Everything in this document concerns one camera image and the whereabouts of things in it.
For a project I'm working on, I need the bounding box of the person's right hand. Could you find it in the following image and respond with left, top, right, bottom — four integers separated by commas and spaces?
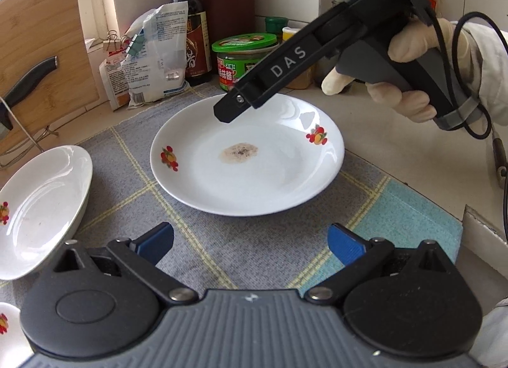
321, 18, 457, 122

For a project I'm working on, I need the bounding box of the dark red knife block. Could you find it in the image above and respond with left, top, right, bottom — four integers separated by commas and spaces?
188, 0, 258, 85

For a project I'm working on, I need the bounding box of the dark soy sauce bottle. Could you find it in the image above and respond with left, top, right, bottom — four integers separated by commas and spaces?
170, 0, 213, 87

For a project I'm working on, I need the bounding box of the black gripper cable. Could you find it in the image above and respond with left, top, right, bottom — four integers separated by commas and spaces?
431, 11, 508, 194

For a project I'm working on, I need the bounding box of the grey checked table mat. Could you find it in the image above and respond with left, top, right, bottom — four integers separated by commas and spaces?
0, 84, 464, 305

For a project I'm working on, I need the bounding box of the white bag with blue print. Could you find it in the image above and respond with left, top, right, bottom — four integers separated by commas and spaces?
126, 0, 190, 108

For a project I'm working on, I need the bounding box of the small green-capped jar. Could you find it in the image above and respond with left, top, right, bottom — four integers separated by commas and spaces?
265, 16, 290, 44

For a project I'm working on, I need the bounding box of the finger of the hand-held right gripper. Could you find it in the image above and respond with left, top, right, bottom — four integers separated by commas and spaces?
213, 74, 264, 124

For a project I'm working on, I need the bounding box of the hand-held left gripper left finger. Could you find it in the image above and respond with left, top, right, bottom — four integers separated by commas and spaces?
51, 222, 198, 307

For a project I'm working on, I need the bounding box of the metal wire rack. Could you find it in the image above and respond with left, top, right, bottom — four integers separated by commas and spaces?
0, 96, 60, 170

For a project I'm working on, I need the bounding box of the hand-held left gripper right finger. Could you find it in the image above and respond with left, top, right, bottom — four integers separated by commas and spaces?
305, 224, 455, 307

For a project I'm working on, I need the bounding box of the yellow-lidded jar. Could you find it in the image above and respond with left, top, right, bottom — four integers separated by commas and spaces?
282, 27, 318, 91

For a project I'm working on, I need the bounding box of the person's right forearm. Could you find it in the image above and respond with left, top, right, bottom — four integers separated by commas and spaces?
452, 18, 508, 126

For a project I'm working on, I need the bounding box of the green-lidded sauce jar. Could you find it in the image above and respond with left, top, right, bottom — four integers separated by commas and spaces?
211, 33, 278, 92

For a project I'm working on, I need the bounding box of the black-handled kitchen knife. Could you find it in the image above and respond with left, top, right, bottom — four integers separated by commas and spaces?
0, 56, 59, 134

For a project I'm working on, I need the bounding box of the green binder clip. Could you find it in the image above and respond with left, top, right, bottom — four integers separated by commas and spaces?
121, 33, 145, 57

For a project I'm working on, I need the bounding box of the white plastic box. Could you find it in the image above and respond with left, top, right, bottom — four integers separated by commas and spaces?
462, 204, 508, 251

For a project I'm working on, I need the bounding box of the white bag with orange print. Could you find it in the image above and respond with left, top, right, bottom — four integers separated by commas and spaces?
98, 48, 133, 111

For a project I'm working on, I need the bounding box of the bamboo cutting board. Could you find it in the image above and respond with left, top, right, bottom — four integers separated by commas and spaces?
0, 0, 100, 150

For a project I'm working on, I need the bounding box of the person's white jacket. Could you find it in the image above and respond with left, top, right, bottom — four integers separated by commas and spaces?
472, 298, 508, 368

